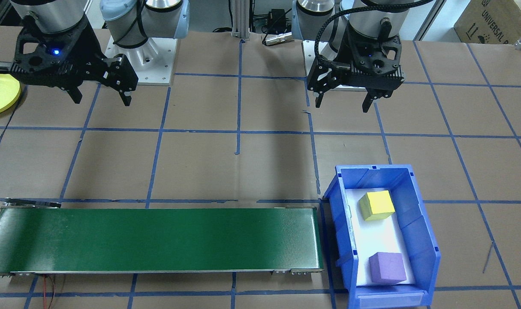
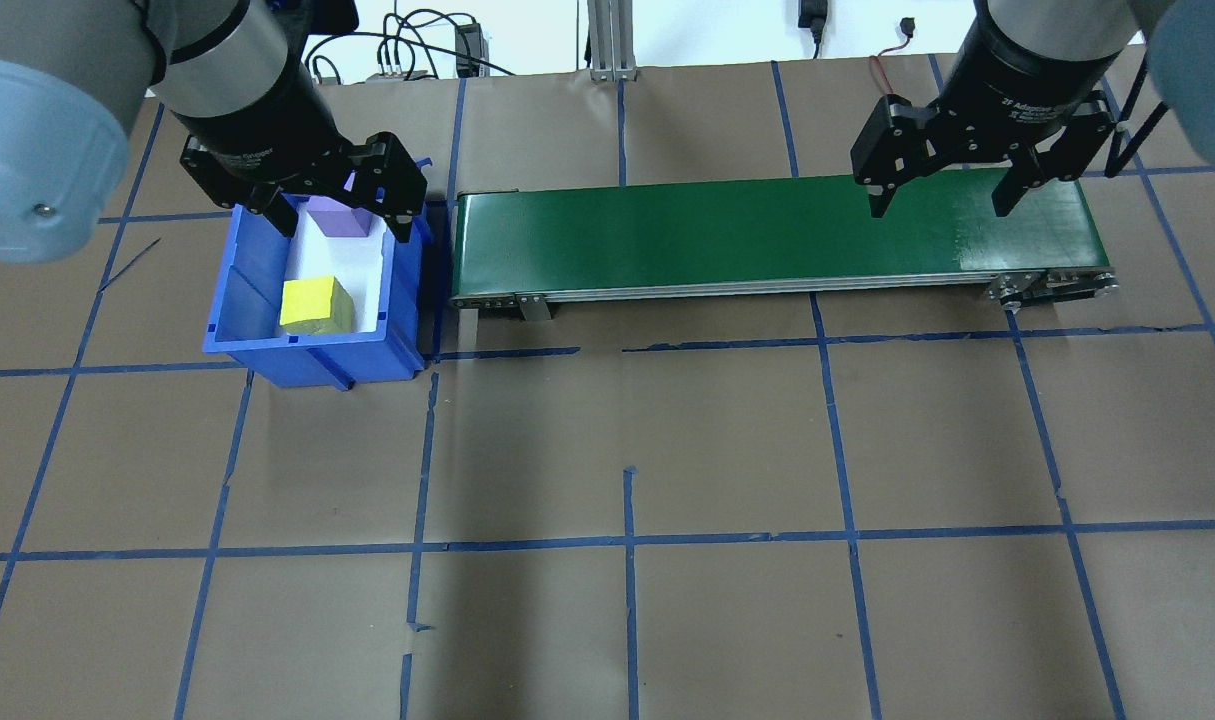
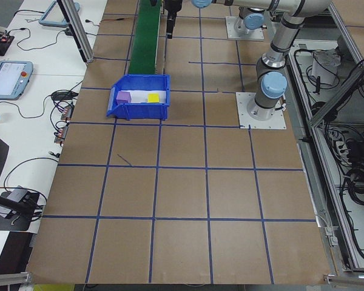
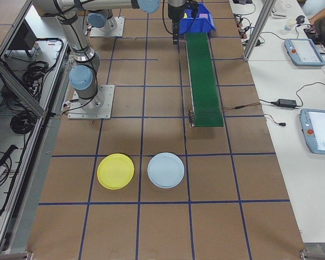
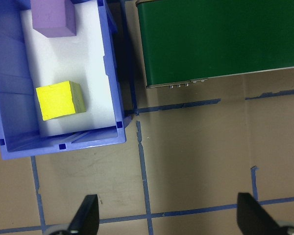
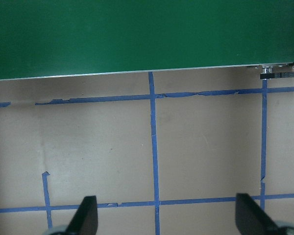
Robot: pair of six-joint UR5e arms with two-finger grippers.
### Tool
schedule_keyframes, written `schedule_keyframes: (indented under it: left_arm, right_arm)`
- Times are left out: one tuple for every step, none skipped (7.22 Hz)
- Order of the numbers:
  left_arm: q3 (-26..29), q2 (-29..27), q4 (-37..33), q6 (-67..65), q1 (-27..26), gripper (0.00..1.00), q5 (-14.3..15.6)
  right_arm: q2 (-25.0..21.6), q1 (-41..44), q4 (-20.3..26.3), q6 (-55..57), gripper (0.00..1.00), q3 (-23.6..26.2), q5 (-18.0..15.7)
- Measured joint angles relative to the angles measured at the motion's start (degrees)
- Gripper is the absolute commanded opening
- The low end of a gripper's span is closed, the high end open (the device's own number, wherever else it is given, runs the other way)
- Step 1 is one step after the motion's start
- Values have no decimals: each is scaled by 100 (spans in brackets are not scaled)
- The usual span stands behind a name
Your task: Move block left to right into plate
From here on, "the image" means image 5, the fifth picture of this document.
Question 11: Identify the yellow foam block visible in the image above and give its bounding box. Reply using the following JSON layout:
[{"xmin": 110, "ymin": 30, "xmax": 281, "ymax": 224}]
[{"xmin": 35, "ymin": 80, "xmax": 86, "ymax": 121}]

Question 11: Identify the purple foam block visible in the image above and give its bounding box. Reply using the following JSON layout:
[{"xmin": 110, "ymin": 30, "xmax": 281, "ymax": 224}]
[{"xmin": 30, "ymin": 0, "xmax": 77, "ymax": 38}]

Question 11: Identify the white foam pad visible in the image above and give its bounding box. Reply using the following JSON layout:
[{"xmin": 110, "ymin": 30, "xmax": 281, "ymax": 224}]
[{"xmin": 19, "ymin": 0, "xmax": 124, "ymax": 138}]

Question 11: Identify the blue plastic storage bin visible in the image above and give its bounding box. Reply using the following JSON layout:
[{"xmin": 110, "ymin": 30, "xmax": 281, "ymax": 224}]
[{"xmin": 0, "ymin": 0, "xmax": 138, "ymax": 161}]

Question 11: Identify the green conveyor belt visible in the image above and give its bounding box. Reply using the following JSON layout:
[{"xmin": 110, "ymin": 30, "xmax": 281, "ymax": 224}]
[{"xmin": 135, "ymin": 0, "xmax": 294, "ymax": 89}]

